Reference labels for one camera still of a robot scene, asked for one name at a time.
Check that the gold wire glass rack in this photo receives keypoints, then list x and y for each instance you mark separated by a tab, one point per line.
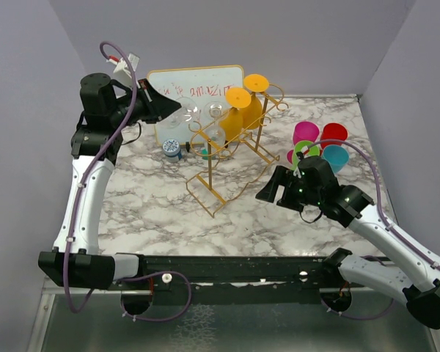
236	165

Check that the clear wine glass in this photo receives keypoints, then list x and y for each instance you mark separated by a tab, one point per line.
213	112
188	112

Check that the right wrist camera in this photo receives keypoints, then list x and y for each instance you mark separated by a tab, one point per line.
316	173

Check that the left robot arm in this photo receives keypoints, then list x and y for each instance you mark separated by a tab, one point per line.
108	106

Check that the green wine glass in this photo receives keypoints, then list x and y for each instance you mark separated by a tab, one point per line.
303	147

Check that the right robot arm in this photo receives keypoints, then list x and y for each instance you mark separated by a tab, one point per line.
415	279

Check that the pink wine glass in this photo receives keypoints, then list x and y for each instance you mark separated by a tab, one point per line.
305	130

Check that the blue white small can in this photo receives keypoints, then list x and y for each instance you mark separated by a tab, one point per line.
172	151

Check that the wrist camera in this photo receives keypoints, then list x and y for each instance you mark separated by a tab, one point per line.
121	71
316	173

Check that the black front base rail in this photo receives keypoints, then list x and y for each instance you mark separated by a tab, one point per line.
234	280

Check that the orange wine glass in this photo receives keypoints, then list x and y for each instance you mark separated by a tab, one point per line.
232	124
255	83

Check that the yellow framed whiteboard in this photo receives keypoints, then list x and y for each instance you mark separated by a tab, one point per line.
197	88

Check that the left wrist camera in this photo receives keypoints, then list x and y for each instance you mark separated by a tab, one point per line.
121	71

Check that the rear orange wine glass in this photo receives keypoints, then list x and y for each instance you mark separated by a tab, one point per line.
255	83

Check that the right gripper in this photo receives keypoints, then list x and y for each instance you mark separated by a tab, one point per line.
281	175

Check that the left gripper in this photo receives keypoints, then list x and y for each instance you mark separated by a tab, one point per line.
157	105

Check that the teal wine glass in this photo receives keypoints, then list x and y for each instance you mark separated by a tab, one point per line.
336	156

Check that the red wine glass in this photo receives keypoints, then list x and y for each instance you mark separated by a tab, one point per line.
335	133

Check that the front orange wine glass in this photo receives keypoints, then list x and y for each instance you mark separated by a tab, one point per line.
232	124

